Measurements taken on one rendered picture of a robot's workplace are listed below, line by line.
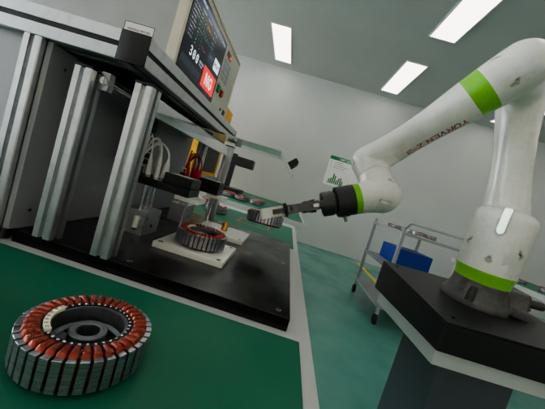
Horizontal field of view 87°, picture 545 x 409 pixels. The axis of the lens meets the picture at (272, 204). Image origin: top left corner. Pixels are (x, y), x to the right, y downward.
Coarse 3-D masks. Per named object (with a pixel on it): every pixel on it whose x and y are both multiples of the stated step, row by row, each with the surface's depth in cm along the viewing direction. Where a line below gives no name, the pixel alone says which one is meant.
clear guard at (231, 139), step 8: (208, 128) 85; (216, 136) 97; (224, 136) 90; (232, 136) 84; (232, 144) 108; (240, 144) 99; (248, 144) 91; (256, 144) 85; (256, 152) 107; (264, 152) 98; (272, 152) 91; (280, 152) 84; (288, 168) 86
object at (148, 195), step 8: (144, 176) 62; (168, 176) 62; (176, 176) 62; (184, 176) 64; (144, 184) 63; (152, 184) 62; (160, 184) 62; (168, 184) 62; (176, 184) 62; (184, 184) 62; (192, 184) 62; (144, 192) 63; (152, 192) 67; (176, 192) 62; (184, 192) 61; (192, 192) 64; (144, 200) 65; (152, 200) 68; (184, 200) 62; (192, 200) 62; (200, 200) 64
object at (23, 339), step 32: (32, 320) 25; (64, 320) 28; (96, 320) 31; (128, 320) 30; (32, 352) 22; (64, 352) 23; (96, 352) 24; (128, 352) 25; (32, 384) 22; (64, 384) 22; (96, 384) 24
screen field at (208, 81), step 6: (204, 66) 70; (204, 72) 71; (210, 72) 75; (204, 78) 72; (210, 78) 76; (204, 84) 74; (210, 84) 77; (204, 90) 75; (210, 90) 79; (210, 96) 80
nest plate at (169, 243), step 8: (160, 240) 60; (168, 240) 61; (176, 240) 63; (160, 248) 58; (168, 248) 58; (176, 248) 58; (184, 248) 59; (192, 248) 61; (224, 248) 69; (232, 248) 71; (192, 256) 58; (200, 256) 58; (208, 256) 59; (216, 256) 60; (224, 256) 62; (208, 264) 58; (216, 264) 58; (224, 264) 60
